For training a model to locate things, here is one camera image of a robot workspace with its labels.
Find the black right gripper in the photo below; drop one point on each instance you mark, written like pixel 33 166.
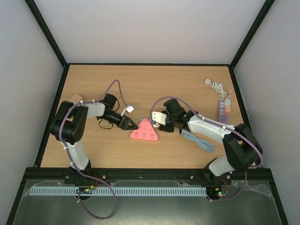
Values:
pixel 166 127

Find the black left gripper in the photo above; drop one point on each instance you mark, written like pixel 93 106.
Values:
pixel 124 124

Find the white cube plug red pattern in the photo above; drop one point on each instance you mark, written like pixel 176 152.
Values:
pixel 156 125

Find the pink triangular power strip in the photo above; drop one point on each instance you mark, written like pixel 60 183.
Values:
pixel 145 131

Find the beige dragon cube plug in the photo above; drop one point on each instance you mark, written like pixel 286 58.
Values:
pixel 76 98

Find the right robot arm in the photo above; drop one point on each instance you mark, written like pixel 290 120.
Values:
pixel 242 150

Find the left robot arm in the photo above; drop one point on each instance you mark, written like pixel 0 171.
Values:
pixel 68 128

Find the pink plug on purple strip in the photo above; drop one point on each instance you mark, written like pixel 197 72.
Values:
pixel 227 109

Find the white plug on purple strip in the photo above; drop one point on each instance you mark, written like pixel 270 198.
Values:
pixel 227 101

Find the purple power strip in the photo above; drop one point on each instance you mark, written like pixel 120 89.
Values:
pixel 221 115

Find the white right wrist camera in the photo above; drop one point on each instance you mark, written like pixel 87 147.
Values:
pixel 159 117

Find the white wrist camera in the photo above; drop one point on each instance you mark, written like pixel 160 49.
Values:
pixel 127 109
pixel 159 117

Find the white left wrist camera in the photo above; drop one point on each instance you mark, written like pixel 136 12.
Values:
pixel 127 109

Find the light blue cable duct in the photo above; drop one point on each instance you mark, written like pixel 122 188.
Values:
pixel 120 191

